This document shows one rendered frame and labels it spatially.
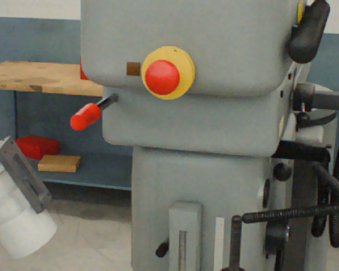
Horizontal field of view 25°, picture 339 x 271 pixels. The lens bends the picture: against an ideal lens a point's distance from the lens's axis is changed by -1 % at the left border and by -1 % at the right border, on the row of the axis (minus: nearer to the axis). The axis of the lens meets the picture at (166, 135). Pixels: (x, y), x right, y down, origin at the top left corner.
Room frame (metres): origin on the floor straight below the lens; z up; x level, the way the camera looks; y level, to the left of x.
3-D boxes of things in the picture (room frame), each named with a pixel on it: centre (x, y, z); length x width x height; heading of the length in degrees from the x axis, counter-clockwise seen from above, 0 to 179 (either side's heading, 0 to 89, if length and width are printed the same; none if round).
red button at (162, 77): (0.85, 0.00, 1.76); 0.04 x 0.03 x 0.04; 76
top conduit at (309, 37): (1.10, -0.20, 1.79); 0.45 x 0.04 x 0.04; 166
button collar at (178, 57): (0.87, 0.00, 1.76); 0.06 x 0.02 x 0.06; 76
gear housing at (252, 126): (1.14, -0.07, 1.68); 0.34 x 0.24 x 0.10; 166
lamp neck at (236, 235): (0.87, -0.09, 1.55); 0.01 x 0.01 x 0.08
